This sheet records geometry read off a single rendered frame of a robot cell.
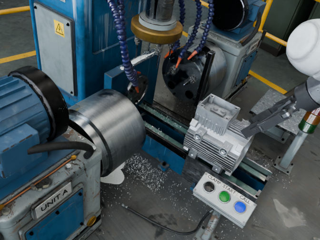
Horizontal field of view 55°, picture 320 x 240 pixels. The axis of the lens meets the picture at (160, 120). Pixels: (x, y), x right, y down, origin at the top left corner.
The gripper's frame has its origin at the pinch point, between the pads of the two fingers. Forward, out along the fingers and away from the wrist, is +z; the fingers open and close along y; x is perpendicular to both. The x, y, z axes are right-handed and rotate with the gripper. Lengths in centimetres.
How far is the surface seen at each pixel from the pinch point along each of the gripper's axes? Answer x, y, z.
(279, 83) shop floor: 31, -255, 120
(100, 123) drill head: -28.7, 30.0, 21.4
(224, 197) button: 9.5, 20.6, 8.7
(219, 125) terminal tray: -5.0, -0.8, 12.4
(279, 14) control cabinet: -33, -318, 97
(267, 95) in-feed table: 5, -65, 29
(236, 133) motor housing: 0.6, -3.3, 10.6
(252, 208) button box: 16.1, 18.6, 4.8
